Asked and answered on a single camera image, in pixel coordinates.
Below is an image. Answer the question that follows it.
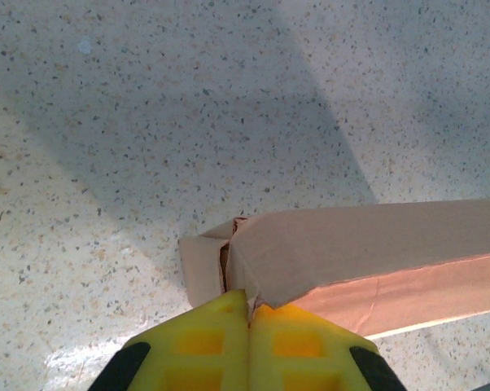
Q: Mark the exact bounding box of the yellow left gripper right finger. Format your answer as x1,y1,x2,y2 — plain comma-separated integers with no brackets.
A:
248,303,409,391

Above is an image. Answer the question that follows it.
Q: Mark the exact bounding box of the orange paper box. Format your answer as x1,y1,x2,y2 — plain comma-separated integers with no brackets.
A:
178,199,490,340

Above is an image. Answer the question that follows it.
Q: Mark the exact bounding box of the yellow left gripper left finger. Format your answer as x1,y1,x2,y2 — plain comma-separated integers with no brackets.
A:
88,289,251,391

